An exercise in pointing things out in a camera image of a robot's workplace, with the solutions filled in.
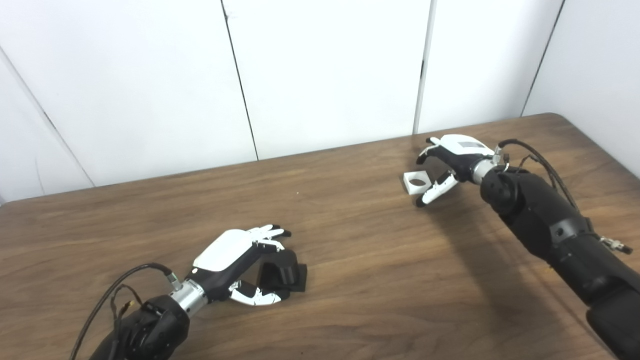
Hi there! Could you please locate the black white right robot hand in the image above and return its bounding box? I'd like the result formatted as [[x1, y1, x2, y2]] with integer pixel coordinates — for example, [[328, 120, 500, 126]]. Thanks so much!
[[415, 134, 497, 209]]

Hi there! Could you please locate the white square piece with hole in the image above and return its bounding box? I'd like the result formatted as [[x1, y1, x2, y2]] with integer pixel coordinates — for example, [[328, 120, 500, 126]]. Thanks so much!
[[403, 170, 432, 196]]

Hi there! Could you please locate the thin left arm wire bundle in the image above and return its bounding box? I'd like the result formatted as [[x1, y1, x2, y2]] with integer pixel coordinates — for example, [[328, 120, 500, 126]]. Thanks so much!
[[110, 284, 147, 323]]

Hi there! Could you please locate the thin arm wire bundle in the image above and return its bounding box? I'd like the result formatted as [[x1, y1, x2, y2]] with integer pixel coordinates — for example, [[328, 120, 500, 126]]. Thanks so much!
[[515, 154, 547, 175], [110, 284, 147, 323]]

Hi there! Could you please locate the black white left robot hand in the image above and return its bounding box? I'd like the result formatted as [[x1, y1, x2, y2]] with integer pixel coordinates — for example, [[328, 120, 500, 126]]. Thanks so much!
[[186, 224, 293, 307]]

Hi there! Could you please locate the black peg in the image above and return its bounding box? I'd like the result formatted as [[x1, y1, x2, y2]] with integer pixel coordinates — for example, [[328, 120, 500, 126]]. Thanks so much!
[[255, 248, 309, 294]]

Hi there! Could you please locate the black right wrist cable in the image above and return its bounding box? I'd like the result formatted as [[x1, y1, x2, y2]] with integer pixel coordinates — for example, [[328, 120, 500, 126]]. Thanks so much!
[[492, 138, 634, 256]]

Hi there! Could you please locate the thin right arm wire bundle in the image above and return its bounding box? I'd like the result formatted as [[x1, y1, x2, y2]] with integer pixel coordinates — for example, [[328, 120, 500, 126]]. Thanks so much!
[[515, 154, 547, 175]]

